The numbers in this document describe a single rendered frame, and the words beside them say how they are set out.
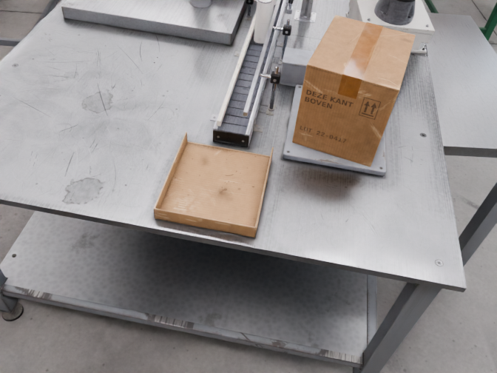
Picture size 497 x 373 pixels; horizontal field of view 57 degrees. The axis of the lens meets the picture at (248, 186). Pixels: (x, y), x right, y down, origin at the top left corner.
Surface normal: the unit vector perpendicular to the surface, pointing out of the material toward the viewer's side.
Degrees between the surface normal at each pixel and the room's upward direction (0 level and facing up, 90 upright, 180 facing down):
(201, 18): 0
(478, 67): 0
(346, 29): 0
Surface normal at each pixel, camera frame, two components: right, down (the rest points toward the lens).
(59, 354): 0.07, -0.68
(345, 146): -0.37, 0.67
